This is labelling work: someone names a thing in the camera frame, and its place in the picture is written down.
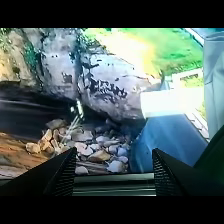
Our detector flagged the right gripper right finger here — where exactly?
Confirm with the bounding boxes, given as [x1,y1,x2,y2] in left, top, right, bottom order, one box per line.
[151,147,224,196]

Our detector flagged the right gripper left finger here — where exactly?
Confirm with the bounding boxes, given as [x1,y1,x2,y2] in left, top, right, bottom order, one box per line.
[0,147,78,196]

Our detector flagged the dark green garment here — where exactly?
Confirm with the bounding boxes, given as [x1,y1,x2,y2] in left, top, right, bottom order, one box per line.
[193,125,224,183]

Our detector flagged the silver frame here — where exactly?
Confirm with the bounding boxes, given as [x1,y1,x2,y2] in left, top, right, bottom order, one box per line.
[72,172,157,196]

